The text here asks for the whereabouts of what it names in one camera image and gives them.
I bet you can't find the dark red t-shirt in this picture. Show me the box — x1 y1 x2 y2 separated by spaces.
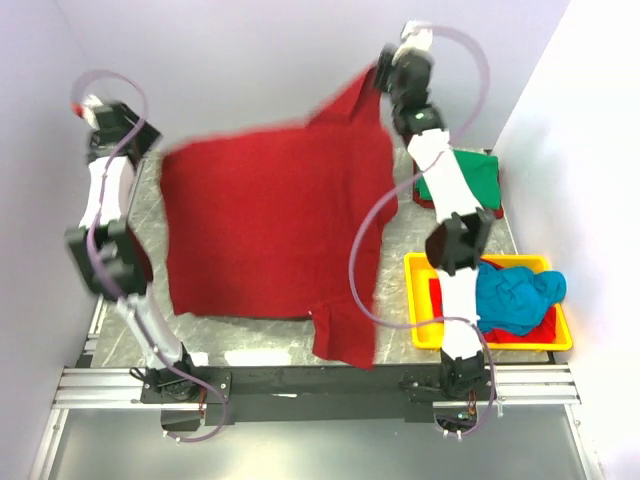
159 69 397 369

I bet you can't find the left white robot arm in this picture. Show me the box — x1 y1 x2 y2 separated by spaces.
65 95 201 402

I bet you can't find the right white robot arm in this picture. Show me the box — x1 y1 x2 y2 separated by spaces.
374 46 494 399

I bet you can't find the folded green t-shirt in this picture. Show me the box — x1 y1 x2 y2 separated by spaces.
412 149 502 212

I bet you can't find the folded red t-shirt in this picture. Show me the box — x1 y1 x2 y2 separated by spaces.
412 190 504 220

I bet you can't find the yellow plastic bin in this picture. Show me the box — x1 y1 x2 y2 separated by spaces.
404 253 573 352

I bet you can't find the blue t-shirt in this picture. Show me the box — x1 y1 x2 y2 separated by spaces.
474 263 569 337

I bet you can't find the bright red t-shirt in bin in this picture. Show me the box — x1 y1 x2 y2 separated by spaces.
428 259 559 346

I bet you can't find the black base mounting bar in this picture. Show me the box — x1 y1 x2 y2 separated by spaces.
141 363 495 425

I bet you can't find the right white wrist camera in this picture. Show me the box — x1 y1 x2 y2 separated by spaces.
392 20 434 65

